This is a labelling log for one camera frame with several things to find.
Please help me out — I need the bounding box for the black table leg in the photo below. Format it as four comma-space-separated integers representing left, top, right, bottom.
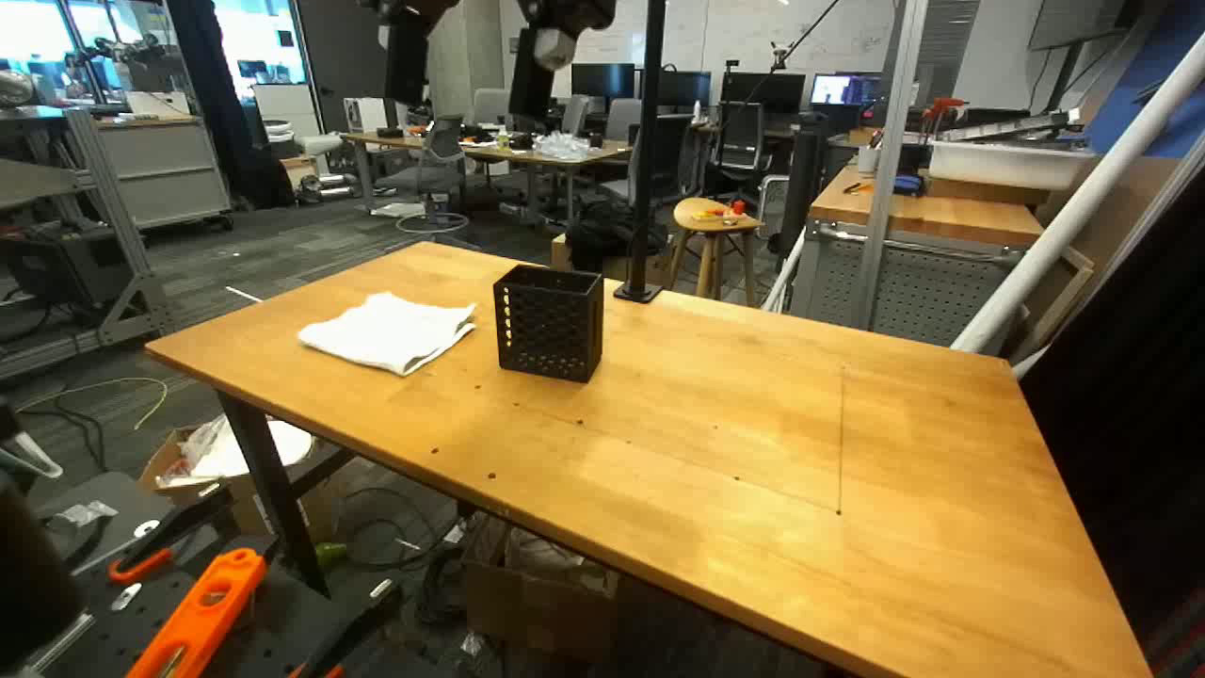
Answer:
214, 388, 331, 601

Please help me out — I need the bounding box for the white towel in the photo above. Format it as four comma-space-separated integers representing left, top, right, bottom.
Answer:
295, 292, 483, 381

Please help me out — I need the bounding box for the large cardboard box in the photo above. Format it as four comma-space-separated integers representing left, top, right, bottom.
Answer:
461, 513, 627, 663

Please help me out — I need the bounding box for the wooden office desk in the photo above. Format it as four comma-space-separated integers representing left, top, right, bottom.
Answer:
457, 132, 637, 230

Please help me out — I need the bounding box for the grey office chair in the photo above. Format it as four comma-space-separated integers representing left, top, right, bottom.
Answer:
395, 112, 474, 242

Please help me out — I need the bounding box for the grey metal shelf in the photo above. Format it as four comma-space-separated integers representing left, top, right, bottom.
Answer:
0, 107, 181, 381

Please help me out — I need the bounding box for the black perforated basket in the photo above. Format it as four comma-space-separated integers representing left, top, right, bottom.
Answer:
489, 263, 608, 388

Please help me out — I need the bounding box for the dark fabric panel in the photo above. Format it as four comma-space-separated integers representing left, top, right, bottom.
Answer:
1018, 172, 1205, 678

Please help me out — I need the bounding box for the white cabinet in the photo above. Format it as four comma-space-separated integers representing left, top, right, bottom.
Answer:
96, 112, 236, 233

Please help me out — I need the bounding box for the dark hanging curtain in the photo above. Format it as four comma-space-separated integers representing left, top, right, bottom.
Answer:
167, 0, 298, 211

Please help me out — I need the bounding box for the small red tool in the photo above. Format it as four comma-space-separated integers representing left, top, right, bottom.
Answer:
921, 93, 971, 141

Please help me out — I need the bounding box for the dark computer monitor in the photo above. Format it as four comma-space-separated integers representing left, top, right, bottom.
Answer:
570, 61, 641, 107
721, 67, 806, 121

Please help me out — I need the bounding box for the blue board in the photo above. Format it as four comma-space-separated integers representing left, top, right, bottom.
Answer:
1084, 0, 1205, 162

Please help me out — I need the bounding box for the grey perforated metal panel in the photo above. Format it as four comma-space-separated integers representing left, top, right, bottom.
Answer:
789, 221, 1030, 352

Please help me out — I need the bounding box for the black vertical pole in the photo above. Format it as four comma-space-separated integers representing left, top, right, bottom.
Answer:
616, 0, 670, 311

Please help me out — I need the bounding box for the orange plastic tool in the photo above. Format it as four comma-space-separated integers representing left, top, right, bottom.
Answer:
124, 545, 272, 678

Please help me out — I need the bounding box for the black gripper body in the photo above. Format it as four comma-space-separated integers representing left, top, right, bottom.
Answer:
504, 53, 559, 130

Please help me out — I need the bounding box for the wooden workbench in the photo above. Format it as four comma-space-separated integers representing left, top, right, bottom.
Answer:
806, 162, 1046, 250

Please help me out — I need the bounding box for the white diagonal pole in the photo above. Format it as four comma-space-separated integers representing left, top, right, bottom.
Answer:
951, 36, 1205, 358

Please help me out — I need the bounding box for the white tray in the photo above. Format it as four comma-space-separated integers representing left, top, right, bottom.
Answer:
926, 132, 1096, 191

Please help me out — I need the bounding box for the round wooden stool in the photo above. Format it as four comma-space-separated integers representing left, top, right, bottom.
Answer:
658, 191, 764, 311

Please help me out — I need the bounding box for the black rounded object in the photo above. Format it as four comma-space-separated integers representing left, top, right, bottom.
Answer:
0, 474, 88, 676

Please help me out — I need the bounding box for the lit computer monitor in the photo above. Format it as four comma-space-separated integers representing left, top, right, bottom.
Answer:
806, 67, 887, 112

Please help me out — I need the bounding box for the black clamp orange grip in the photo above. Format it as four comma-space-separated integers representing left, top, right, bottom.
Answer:
106, 484, 236, 587

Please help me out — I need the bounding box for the white plastic bag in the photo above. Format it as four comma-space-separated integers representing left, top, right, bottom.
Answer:
146, 411, 318, 495

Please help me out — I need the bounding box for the black office chair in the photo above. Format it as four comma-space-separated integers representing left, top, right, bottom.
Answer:
708, 97, 772, 183

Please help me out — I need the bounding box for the grey vertical pole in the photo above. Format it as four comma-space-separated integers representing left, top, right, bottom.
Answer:
857, 0, 934, 333

